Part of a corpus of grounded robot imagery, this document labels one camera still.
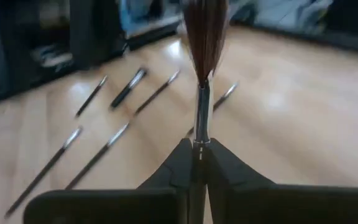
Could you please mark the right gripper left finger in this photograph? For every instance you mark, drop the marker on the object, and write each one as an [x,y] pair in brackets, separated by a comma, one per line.
[166,186]

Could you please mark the brown bristle makeup brush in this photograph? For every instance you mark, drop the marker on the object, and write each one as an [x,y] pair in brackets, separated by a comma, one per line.
[204,37]

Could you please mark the angled tip makeup brush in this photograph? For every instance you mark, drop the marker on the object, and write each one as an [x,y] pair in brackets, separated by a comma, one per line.
[42,172]

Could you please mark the thick black makeup brush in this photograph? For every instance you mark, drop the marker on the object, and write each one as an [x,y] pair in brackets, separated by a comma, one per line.
[127,88]

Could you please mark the thin black makeup brush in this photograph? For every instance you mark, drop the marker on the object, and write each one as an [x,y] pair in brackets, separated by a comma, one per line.
[227,93]
[91,96]
[96,157]
[156,92]

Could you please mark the black aluminium table frame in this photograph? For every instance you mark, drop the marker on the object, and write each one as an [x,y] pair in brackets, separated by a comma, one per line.
[322,40]

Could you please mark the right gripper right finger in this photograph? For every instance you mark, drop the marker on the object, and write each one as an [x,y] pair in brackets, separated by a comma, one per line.
[235,193]

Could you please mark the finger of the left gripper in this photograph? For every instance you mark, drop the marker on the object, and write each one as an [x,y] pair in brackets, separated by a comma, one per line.
[115,31]
[85,34]

